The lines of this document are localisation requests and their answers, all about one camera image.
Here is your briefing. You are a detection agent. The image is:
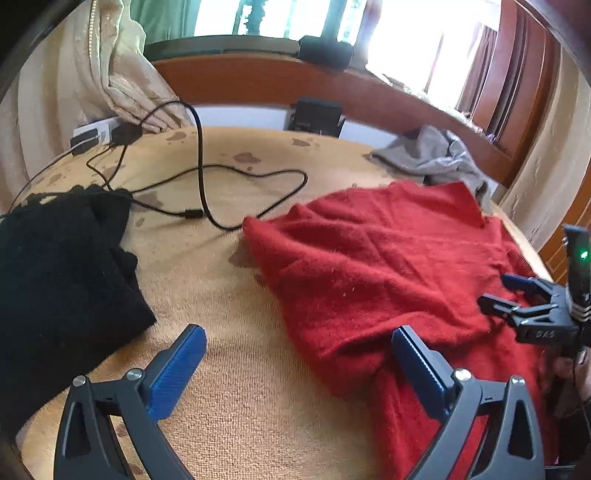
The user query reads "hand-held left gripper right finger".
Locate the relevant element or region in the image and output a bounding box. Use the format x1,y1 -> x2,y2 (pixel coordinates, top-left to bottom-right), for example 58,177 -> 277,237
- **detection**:
391,325 -> 546,480

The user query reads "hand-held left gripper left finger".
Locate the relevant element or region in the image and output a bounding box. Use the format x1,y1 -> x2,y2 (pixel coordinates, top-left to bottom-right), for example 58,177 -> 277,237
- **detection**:
53,324 -> 207,480

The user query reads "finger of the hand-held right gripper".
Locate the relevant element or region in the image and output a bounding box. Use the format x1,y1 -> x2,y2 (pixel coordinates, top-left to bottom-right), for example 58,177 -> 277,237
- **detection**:
502,273 -> 564,301
478,295 -> 536,324

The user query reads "red knitted sweater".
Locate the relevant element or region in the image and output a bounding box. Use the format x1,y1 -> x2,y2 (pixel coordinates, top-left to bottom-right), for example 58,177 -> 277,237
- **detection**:
242,180 -> 561,480

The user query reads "person's right hand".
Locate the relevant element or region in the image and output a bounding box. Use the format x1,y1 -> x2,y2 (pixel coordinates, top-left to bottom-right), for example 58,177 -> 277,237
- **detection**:
538,344 -> 591,416

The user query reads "brown wooden door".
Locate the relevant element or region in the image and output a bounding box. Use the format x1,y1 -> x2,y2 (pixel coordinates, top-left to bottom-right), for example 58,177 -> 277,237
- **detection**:
538,185 -> 591,287

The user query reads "yellow paw-print blanket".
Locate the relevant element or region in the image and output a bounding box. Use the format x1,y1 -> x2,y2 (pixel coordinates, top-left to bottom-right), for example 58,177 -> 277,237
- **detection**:
9,124 -> 555,480

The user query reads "cream embroidered curtain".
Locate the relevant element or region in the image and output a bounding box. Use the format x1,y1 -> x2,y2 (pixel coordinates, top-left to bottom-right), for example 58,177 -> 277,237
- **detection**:
499,46 -> 591,252

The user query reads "black garment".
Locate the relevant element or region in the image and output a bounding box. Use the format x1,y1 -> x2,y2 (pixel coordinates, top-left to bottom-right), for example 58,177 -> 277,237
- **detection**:
0,185 -> 158,435

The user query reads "grey garment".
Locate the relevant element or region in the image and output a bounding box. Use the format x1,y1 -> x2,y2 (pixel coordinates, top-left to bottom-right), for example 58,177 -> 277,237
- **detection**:
369,124 -> 490,204

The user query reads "black power adapter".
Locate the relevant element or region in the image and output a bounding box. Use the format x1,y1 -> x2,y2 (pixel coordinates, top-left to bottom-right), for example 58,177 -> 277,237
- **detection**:
111,122 -> 144,146

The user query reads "white power strip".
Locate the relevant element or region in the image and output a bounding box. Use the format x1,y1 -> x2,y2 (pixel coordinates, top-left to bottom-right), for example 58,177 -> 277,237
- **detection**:
69,120 -> 121,155

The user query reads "small black box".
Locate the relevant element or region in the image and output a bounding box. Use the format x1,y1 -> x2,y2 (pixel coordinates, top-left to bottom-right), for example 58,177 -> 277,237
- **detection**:
290,97 -> 345,138

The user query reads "dark framed window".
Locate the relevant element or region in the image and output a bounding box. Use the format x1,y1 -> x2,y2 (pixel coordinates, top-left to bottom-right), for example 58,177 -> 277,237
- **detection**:
194,0 -> 555,148

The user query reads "wooden headboard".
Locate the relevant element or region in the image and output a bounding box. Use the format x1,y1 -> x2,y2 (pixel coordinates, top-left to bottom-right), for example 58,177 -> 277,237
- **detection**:
150,53 -> 513,190

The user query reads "cream curtain with gold trim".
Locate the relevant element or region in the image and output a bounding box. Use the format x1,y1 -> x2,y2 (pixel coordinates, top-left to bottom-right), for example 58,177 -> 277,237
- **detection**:
14,0 -> 195,195

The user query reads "large black box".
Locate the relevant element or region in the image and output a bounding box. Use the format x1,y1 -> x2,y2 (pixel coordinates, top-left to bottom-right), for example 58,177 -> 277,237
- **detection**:
298,36 -> 354,72

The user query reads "green sheer curtain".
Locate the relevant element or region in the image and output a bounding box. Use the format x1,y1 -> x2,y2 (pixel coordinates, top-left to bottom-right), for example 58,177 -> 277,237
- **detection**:
129,0 -> 204,47

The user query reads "black cable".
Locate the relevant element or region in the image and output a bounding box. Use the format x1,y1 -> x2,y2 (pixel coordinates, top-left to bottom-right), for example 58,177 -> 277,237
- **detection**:
9,102 -> 309,230

